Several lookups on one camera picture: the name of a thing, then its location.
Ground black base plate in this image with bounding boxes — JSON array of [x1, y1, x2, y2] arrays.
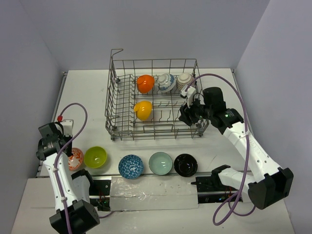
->
[[89, 178, 111, 212], [191, 175, 237, 204]]

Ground orange bowl white inside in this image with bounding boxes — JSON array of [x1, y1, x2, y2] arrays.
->
[[136, 75, 155, 94]]

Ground black glossy bowl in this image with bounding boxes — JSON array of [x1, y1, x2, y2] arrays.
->
[[174, 154, 198, 177]]

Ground lime green bowl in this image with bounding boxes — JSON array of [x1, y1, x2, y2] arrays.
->
[[84, 146, 107, 169]]

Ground grey wire dish rack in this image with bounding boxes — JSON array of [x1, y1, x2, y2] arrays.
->
[[104, 49, 209, 141]]

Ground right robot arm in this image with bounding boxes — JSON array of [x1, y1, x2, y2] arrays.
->
[[179, 86, 293, 210]]

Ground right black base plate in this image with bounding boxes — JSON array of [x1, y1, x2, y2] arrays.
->
[[191, 175, 237, 204]]

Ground yellow-orange bowl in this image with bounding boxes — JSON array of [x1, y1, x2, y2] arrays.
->
[[134, 100, 152, 121]]

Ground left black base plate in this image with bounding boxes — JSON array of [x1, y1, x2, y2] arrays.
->
[[89, 178, 111, 212]]

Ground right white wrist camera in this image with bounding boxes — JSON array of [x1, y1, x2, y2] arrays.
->
[[180, 84, 196, 108]]

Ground orange white patterned bowl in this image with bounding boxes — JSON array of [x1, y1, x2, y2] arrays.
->
[[68, 148, 84, 171]]

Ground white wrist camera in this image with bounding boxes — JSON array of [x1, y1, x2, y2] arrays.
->
[[180, 84, 196, 108], [55, 116, 74, 137]]

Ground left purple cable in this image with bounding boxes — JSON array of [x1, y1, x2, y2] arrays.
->
[[54, 102, 113, 234]]

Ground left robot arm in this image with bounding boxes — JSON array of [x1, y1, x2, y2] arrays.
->
[[36, 119, 100, 234]]

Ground grey patterned bowl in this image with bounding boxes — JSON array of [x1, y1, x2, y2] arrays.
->
[[176, 73, 195, 91]]

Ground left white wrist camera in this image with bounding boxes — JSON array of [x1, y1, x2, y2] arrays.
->
[[55, 116, 74, 137]]

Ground light teal bowl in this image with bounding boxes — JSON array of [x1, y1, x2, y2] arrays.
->
[[149, 152, 173, 176]]

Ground blue floral bowl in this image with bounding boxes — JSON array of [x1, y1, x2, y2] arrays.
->
[[157, 73, 176, 93]]

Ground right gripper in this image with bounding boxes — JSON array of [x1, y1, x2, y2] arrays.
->
[[178, 95, 213, 126]]

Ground blue triangle pattern bowl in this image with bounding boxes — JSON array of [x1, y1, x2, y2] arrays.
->
[[118, 155, 144, 179]]

